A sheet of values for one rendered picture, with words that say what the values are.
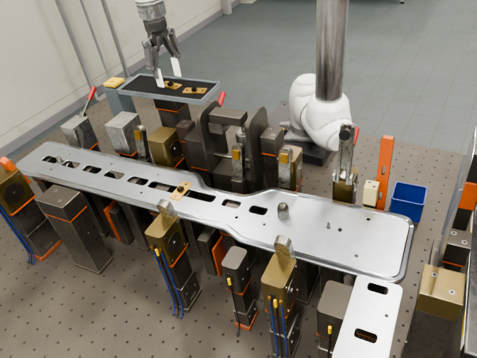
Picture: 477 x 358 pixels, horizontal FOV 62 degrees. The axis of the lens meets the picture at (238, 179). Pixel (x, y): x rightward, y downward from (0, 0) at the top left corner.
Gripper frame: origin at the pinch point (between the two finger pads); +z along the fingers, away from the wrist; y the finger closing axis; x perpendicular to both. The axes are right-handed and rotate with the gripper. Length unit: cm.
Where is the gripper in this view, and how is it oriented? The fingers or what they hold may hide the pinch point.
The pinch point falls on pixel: (168, 74)
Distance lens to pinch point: 150.7
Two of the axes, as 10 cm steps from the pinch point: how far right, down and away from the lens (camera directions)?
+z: 1.2, 7.7, 6.3
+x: 7.9, 3.0, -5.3
